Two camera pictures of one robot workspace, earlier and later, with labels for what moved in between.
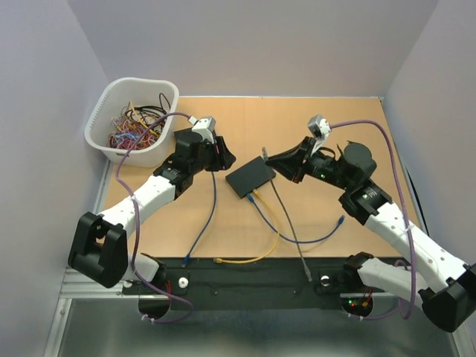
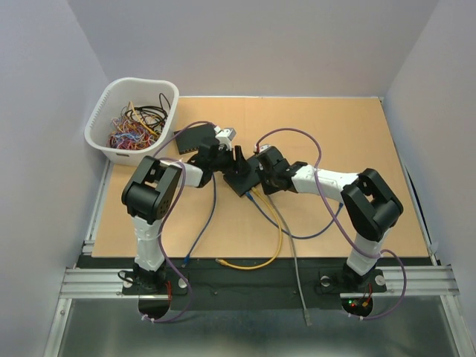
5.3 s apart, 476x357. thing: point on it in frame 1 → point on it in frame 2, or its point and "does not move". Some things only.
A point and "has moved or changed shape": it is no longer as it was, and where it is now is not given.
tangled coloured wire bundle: (131, 122) does not move
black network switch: (251, 176) does not move
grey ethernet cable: (265, 153) → (306, 313)
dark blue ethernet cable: (187, 256) does not move
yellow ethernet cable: (219, 260) has moved or changed shape
